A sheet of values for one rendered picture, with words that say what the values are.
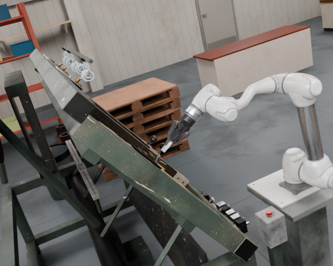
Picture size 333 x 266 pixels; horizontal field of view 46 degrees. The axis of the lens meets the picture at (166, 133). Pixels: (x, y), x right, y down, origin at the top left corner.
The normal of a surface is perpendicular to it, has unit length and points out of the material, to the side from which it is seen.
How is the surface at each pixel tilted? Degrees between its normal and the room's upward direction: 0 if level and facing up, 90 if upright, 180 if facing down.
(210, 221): 90
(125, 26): 90
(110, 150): 90
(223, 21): 90
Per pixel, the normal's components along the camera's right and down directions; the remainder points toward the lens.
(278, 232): 0.37, 0.27
